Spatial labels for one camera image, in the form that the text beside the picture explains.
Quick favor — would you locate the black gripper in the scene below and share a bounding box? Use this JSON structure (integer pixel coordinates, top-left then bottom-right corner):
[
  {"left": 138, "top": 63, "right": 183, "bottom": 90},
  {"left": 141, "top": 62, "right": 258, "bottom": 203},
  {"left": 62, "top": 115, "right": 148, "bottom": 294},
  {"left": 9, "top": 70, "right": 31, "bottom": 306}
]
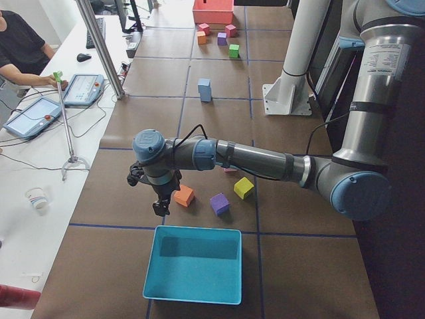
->
[{"left": 151, "top": 172, "right": 182, "bottom": 216}]

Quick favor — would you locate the light blue block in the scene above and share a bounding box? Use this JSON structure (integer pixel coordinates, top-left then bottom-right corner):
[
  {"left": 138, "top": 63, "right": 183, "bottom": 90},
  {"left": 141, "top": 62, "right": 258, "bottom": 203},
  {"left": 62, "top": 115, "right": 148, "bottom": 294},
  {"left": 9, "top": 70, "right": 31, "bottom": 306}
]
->
[
  {"left": 197, "top": 78, "right": 211, "bottom": 94},
  {"left": 199, "top": 87, "right": 212, "bottom": 102}
]

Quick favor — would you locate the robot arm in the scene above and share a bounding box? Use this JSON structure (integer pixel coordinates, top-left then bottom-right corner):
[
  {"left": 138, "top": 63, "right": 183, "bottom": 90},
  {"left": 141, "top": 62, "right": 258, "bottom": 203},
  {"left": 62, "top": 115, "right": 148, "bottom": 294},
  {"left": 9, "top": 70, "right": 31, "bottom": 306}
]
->
[{"left": 127, "top": 1, "right": 424, "bottom": 221}]

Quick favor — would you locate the orange foam block left side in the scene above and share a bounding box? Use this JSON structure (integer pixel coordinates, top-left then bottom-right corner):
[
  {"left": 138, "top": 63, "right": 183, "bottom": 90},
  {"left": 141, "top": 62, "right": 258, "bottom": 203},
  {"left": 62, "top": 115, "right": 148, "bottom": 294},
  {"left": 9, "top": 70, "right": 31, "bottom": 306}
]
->
[{"left": 173, "top": 184, "right": 195, "bottom": 207}]

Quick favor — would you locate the purple foam block left side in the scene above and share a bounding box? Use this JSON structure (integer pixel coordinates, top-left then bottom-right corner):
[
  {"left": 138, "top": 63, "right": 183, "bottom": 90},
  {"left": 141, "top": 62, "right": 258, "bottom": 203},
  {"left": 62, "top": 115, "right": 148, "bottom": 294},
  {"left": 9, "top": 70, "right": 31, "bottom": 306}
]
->
[{"left": 210, "top": 193, "right": 230, "bottom": 216}]

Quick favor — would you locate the purple foam block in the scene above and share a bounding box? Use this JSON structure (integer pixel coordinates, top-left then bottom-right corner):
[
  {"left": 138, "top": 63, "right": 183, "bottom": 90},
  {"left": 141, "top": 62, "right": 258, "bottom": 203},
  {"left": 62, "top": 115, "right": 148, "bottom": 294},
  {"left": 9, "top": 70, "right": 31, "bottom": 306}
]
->
[
  {"left": 210, "top": 193, "right": 230, "bottom": 216},
  {"left": 216, "top": 33, "right": 227, "bottom": 46}
]

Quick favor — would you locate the teal plastic bin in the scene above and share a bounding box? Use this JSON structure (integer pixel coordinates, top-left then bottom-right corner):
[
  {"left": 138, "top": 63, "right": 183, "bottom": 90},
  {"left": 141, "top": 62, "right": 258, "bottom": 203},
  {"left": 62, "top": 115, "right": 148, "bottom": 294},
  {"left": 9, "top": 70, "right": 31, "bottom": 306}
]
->
[{"left": 143, "top": 225, "right": 242, "bottom": 305}]

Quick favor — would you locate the pink foam block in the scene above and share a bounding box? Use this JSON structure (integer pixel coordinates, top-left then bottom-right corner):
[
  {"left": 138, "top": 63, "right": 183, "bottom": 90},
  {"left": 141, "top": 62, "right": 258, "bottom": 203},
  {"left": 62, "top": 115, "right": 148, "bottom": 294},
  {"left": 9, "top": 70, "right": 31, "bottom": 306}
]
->
[{"left": 223, "top": 167, "right": 238, "bottom": 172}]

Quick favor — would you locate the yellow foam block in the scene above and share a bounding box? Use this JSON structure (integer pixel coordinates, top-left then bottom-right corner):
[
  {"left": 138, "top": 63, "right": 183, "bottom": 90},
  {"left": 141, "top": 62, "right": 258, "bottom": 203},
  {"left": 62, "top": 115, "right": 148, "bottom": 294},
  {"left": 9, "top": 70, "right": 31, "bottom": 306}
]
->
[{"left": 234, "top": 177, "right": 254, "bottom": 200}]

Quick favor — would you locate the paper cup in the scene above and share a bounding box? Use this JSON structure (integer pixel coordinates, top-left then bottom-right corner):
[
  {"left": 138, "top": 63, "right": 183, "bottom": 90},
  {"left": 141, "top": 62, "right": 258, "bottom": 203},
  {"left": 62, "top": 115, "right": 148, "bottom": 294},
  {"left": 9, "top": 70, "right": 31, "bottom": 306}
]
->
[{"left": 25, "top": 187, "right": 48, "bottom": 209}]

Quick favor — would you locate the teach pendant far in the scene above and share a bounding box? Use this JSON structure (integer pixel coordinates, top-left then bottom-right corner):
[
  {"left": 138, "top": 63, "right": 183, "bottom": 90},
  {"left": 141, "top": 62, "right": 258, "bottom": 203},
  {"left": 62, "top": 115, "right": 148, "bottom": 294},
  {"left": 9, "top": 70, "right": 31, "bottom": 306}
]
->
[{"left": 63, "top": 74, "right": 104, "bottom": 108}]

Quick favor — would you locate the teach pendant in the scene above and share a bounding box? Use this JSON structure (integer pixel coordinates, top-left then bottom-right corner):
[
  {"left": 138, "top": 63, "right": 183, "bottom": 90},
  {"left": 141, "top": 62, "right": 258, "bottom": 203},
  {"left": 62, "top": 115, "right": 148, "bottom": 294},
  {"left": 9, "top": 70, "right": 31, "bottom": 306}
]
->
[
  {"left": 63, "top": 74, "right": 104, "bottom": 108},
  {"left": 3, "top": 97, "right": 62, "bottom": 139}
]

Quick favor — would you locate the teach pendant near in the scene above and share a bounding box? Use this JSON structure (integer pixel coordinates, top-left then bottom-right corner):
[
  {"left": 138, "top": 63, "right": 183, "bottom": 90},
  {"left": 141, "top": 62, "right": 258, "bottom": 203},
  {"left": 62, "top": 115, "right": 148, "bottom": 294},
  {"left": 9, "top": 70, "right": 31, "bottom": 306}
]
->
[{"left": 3, "top": 97, "right": 62, "bottom": 139}]

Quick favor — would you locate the reacher grabber tool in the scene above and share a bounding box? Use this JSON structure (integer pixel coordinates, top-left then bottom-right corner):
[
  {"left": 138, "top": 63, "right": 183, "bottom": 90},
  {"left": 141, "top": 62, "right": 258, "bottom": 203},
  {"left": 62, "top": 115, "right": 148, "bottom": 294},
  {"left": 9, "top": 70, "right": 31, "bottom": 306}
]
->
[{"left": 53, "top": 71, "right": 90, "bottom": 181}]

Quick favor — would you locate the computer mouse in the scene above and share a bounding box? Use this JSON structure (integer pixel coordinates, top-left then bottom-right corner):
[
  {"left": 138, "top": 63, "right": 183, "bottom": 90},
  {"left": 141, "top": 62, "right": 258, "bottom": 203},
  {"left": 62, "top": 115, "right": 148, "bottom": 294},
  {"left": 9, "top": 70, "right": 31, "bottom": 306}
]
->
[{"left": 76, "top": 53, "right": 92, "bottom": 62}]

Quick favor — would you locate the green foam block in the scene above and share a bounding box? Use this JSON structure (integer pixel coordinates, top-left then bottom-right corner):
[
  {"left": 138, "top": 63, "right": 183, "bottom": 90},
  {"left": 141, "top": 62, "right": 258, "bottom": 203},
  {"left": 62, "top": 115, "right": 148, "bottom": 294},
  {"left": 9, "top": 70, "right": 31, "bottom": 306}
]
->
[{"left": 228, "top": 44, "right": 240, "bottom": 58}]

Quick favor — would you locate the red cylinder object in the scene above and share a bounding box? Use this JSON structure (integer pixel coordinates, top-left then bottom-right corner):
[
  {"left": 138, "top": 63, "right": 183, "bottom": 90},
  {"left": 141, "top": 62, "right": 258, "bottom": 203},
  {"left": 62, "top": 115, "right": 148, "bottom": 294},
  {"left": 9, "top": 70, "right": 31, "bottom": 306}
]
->
[{"left": 1, "top": 284, "right": 41, "bottom": 310}]

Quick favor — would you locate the black keyboard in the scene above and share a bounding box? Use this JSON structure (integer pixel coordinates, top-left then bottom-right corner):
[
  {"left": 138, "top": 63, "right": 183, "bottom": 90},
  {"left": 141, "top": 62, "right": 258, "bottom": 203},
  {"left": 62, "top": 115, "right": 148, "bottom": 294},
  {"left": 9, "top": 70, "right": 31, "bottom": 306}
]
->
[{"left": 85, "top": 17, "right": 106, "bottom": 49}]

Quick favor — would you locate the purple foam block right side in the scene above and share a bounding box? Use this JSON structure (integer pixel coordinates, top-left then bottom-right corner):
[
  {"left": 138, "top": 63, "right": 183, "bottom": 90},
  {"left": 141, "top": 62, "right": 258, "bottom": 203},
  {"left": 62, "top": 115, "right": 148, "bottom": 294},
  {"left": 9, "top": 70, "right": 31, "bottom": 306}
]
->
[{"left": 216, "top": 33, "right": 227, "bottom": 46}]

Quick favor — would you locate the crimson foam block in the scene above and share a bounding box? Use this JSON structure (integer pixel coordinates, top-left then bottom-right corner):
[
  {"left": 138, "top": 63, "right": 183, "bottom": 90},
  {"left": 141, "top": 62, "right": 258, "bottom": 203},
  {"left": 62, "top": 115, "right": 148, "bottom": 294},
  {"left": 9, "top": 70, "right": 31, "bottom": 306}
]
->
[{"left": 197, "top": 23, "right": 211, "bottom": 35}]

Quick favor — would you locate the magenta foam block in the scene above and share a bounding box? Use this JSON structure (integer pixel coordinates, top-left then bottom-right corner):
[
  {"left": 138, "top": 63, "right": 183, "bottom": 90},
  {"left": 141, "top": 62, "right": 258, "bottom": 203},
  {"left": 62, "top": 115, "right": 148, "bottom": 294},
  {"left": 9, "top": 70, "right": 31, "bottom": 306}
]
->
[{"left": 224, "top": 24, "right": 237, "bottom": 38}]

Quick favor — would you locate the pink plastic bin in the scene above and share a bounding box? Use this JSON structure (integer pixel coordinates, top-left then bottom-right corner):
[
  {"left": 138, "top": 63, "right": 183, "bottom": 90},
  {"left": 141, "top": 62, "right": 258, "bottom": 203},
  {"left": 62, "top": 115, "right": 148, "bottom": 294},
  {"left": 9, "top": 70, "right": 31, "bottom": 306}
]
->
[{"left": 193, "top": 0, "right": 234, "bottom": 24}]

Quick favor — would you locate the seated person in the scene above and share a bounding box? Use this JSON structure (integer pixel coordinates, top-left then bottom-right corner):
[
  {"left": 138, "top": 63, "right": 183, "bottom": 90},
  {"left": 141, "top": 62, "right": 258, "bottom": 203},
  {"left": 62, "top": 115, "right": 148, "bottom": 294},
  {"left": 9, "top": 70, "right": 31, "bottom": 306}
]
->
[{"left": 1, "top": 10, "right": 57, "bottom": 88}]

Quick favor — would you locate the aluminium frame post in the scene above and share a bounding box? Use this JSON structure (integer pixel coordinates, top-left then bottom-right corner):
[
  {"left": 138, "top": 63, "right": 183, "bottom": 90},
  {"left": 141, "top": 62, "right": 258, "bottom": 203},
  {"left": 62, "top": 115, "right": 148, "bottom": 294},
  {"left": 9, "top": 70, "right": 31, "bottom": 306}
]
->
[{"left": 76, "top": 0, "right": 125, "bottom": 100}]

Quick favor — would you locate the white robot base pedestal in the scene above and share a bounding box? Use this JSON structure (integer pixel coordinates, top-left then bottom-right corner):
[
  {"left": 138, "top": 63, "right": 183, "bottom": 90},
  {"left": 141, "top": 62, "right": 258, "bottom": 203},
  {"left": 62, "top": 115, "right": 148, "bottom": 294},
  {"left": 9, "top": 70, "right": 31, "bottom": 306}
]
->
[{"left": 262, "top": 0, "right": 330, "bottom": 116}]

